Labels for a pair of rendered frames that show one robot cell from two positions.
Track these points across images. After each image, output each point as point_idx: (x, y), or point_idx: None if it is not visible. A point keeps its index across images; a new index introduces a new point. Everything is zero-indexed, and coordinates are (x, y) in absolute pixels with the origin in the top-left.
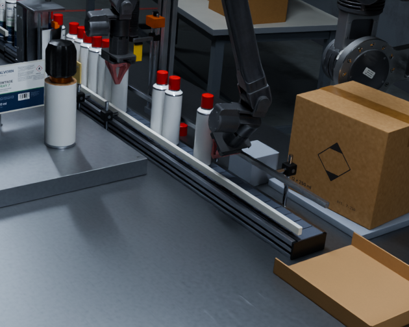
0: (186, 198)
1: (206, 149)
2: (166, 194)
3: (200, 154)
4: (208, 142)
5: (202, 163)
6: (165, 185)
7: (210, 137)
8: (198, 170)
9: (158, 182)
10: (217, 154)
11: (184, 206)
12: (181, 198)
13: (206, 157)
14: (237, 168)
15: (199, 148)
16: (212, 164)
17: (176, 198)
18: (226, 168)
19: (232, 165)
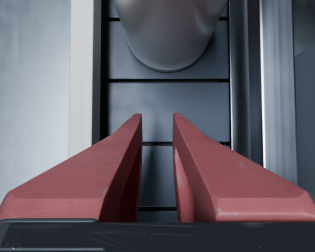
0: (39, 150)
1: (152, 37)
2: None
3: (130, 36)
4: (161, 19)
5: (87, 118)
6: (30, 39)
7: (184, 0)
8: (119, 78)
9: (20, 6)
10: (173, 128)
11: None
12: (19, 146)
13: (162, 58)
14: None
15: (119, 12)
16: (212, 56)
17: (6, 134)
18: (249, 111)
19: (312, 69)
